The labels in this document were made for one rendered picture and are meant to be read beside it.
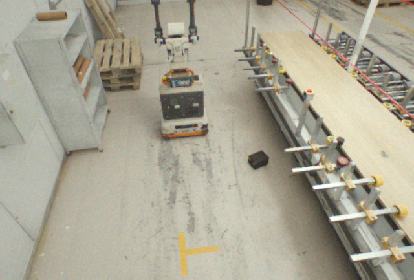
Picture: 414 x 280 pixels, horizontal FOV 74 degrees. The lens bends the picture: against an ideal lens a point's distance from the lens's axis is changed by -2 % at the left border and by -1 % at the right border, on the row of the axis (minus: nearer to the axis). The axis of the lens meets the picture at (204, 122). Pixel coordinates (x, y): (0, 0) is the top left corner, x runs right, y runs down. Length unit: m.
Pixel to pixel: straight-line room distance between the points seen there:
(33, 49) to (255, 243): 2.83
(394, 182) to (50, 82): 3.27
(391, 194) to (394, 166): 0.31
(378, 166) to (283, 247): 1.13
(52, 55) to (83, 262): 2.00
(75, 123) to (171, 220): 1.60
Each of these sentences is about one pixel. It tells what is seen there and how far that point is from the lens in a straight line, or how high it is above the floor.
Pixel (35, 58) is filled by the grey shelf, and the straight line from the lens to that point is 3.23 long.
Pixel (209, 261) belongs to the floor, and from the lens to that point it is 2.80.
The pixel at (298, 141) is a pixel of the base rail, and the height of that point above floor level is 0.70.
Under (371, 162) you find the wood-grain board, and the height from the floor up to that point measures 0.90.
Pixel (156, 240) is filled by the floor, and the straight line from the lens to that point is 2.94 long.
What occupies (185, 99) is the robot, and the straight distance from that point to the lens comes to 3.46.
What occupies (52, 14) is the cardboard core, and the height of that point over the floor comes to 1.61.
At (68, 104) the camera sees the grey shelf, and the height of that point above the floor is 0.79.
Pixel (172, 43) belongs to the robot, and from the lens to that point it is 3.47.
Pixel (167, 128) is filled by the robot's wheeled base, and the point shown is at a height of 0.23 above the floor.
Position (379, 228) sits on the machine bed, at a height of 0.68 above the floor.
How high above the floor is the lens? 2.58
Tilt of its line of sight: 40 degrees down
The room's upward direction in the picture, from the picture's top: 1 degrees counter-clockwise
